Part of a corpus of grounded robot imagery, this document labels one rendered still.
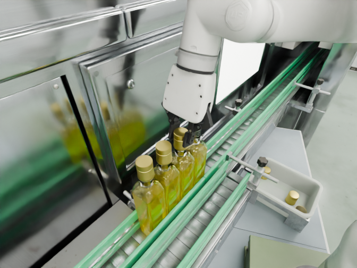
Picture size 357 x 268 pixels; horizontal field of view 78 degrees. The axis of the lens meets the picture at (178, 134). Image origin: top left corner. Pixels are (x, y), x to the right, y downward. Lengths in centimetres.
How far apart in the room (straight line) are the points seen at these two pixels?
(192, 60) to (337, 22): 21
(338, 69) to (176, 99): 108
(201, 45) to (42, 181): 42
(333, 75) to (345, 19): 106
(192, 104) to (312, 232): 65
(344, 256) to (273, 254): 26
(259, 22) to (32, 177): 49
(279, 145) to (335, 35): 81
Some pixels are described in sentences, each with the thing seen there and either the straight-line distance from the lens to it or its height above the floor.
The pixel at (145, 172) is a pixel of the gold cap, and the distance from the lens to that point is 44.
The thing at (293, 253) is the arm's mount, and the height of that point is 84.
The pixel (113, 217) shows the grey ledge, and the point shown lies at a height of 88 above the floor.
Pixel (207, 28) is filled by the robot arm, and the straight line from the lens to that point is 40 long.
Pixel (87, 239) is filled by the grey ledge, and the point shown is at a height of 88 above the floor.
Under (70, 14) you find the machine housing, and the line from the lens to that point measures 44.
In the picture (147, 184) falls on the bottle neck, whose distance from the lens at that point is 48.
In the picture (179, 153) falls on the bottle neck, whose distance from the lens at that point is 53.
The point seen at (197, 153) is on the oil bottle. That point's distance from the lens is 57.
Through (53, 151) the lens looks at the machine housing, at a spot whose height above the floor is 116.
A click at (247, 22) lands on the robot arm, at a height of 140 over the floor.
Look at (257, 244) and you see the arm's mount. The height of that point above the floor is 84.
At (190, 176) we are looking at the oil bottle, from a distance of 60.
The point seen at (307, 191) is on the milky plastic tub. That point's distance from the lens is 98.
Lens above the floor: 149
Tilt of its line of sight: 41 degrees down
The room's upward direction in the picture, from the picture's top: straight up
